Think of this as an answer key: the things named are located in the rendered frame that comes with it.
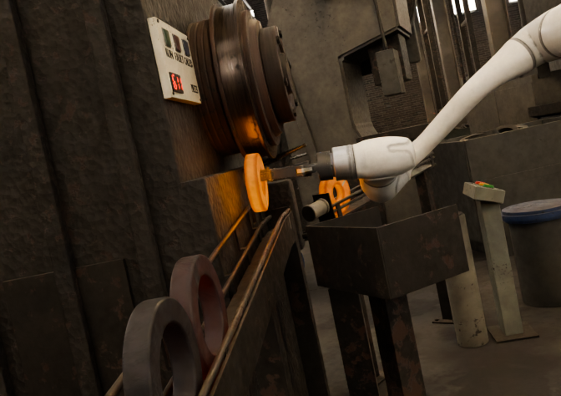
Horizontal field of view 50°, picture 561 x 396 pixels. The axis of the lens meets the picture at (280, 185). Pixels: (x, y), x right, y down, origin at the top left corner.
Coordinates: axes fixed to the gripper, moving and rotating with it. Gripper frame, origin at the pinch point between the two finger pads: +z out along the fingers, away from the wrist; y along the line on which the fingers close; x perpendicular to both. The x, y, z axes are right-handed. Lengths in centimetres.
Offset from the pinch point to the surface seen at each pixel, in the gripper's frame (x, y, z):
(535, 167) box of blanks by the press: -28, 223, -133
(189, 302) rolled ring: -13, -78, -1
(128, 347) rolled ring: -13, -95, 1
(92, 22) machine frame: 39, -31, 25
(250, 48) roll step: 34.0, 4.1, -3.2
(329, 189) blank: -11, 59, -16
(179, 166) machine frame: 5.7, -26.4, 12.6
